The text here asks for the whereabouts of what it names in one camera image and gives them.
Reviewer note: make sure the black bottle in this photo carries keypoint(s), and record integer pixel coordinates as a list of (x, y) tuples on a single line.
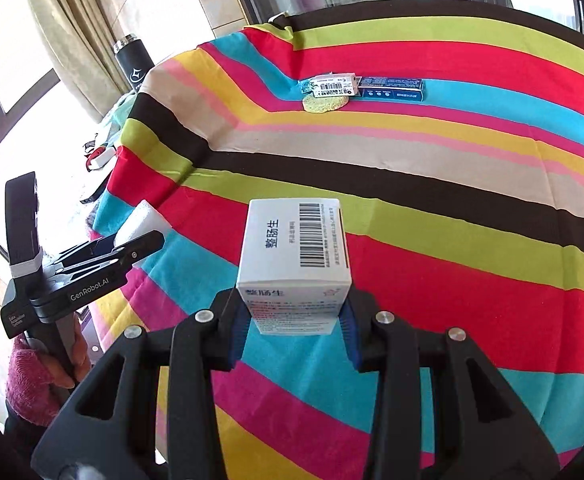
[(134, 67)]

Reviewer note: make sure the white barcode medicine box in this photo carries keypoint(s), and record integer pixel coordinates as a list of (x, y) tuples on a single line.
[(292, 260)]

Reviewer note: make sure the yellow sponge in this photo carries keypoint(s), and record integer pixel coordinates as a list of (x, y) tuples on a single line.
[(324, 104)]

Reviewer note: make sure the blue long box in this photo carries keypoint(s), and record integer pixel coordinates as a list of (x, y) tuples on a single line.
[(394, 89)]

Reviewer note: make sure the small white barcode box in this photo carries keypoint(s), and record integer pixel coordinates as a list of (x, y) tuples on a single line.
[(329, 85)]

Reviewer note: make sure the white plastic case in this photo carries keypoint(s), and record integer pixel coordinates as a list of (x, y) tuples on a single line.
[(106, 157)]

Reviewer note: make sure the striped colourful blanket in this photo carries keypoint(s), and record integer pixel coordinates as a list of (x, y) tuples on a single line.
[(421, 200)]

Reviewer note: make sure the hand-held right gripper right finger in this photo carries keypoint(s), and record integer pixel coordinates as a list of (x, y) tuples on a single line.
[(354, 345)]

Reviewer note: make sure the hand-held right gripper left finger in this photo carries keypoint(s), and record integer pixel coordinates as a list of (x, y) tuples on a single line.
[(234, 340)]

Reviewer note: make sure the person's left hand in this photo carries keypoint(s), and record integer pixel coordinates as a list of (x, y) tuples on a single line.
[(79, 350)]

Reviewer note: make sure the white foam block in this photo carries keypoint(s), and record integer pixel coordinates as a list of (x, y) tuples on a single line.
[(142, 220)]

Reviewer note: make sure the teal cloth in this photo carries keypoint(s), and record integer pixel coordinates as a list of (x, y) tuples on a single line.
[(119, 115)]

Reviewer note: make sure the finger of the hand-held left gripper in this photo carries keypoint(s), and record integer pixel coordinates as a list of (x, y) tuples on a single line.
[(99, 246), (137, 247)]

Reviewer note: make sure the beige curtain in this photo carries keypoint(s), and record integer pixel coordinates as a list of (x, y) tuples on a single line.
[(67, 25)]

